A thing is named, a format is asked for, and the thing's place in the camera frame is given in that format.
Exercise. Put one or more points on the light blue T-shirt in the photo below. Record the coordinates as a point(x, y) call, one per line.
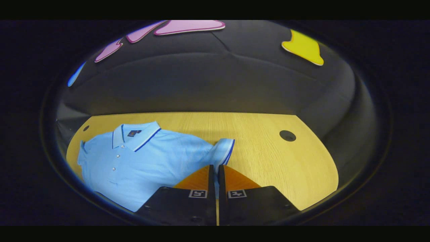
point(151, 161)

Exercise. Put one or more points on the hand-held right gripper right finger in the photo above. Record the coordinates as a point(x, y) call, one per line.
point(221, 178)

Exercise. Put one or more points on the black backdrop cloth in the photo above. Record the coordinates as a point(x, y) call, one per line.
point(235, 80)

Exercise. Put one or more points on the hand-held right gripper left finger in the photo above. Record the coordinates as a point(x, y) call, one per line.
point(211, 178)

